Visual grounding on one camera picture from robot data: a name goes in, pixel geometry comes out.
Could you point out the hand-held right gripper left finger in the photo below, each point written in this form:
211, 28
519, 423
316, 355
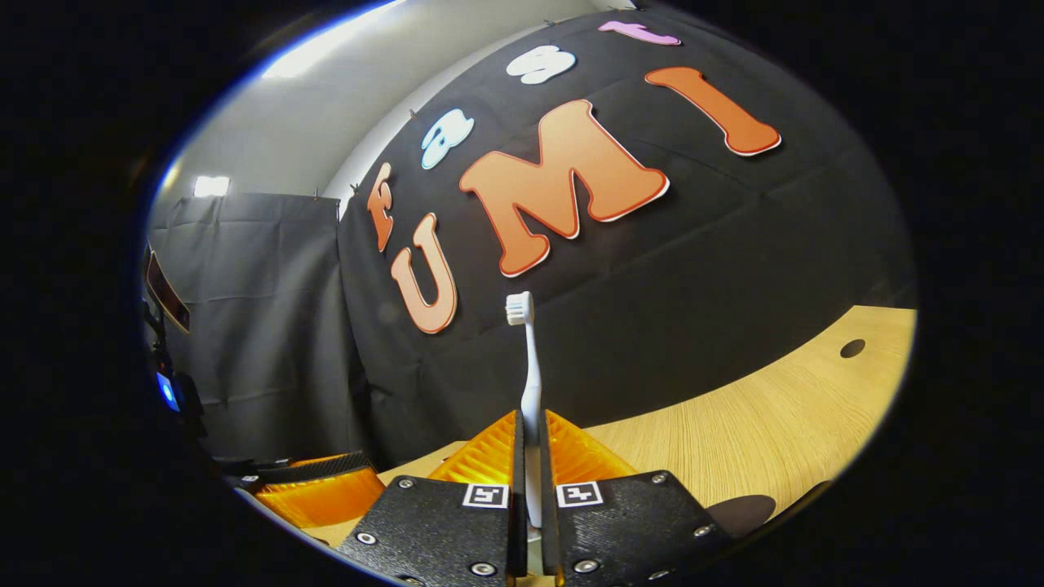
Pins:
519, 522

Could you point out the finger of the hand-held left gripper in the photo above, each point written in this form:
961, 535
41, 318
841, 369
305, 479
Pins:
318, 466

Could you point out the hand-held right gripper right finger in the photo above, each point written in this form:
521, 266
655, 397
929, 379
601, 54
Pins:
548, 522

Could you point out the white toothbrush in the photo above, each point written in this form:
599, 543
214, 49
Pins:
532, 375

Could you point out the dark round coaster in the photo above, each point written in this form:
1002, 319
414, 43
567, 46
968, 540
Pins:
742, 514

